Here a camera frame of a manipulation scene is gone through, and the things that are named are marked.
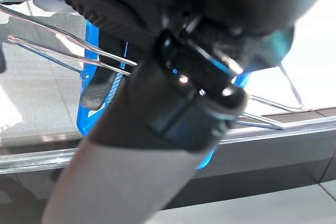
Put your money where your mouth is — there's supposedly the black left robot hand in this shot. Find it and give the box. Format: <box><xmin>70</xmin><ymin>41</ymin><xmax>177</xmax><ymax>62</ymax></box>
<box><xmin>7</xmin><ymin>0</ymin><xmax>331</xmax><ymax>224</ymax></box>

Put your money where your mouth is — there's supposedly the blue plastic shopping basket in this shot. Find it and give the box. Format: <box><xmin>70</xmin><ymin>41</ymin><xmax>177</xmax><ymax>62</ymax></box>
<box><xmin>0</xmin><ymin>3</ymin><xmax>305</xmax><ymax>170</ymax></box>

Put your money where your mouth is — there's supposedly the green can in basket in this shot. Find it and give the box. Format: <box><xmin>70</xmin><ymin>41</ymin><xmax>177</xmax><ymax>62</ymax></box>
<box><xmin>262</xmin><ymin>28</ymin><xmax>295</xmax><ymax>67</ymax></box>

